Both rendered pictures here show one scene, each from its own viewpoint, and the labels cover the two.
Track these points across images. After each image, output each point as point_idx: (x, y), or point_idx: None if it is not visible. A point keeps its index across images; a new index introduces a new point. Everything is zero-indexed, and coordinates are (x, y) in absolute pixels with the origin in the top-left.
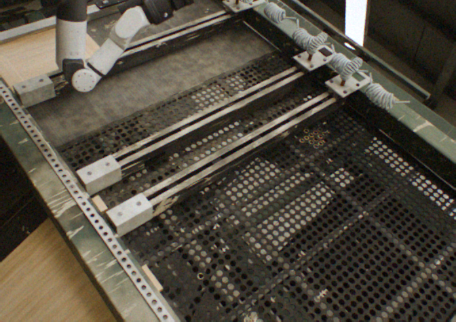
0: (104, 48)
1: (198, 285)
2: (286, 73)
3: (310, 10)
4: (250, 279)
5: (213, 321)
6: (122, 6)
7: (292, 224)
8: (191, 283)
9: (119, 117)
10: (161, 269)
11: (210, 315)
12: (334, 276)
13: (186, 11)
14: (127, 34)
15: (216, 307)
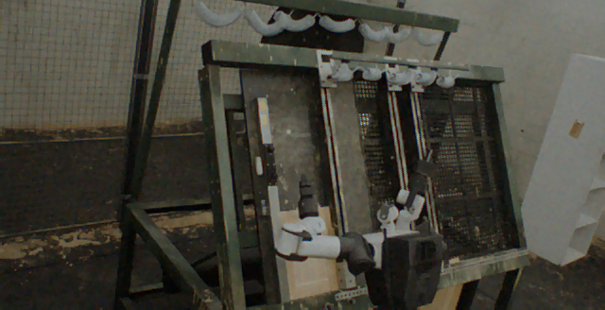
0: (407, 227)
1: (53, 146)
2: (390, 102)
3: (398, 60)
4: (464, 217)
5: (119, 162)
6: (411, 205)
7: (452, 179)
8: (458, 244)
9: (371, 228)
10: (60, 180)
11: (110, 160)
12: (474, 180)
13: (288, 109)
14: (420, 212)
15: (85, 145)
